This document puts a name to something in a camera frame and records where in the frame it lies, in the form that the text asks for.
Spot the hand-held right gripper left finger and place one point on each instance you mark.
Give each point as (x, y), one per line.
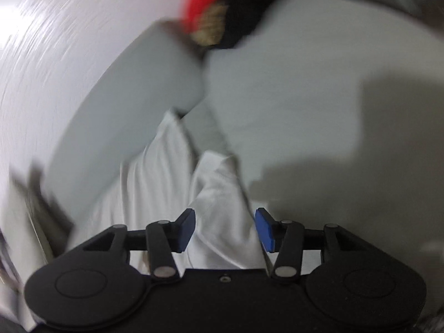
(186, 230)

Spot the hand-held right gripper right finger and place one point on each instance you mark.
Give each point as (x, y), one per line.
(264, 230)

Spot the white printed t-shirt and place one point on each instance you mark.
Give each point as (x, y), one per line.
(215, 194)

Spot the grey backrest cushion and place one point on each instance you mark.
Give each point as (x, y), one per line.
(138, 111)

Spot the grey sofa bed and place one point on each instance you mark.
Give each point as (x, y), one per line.
(312, 111)

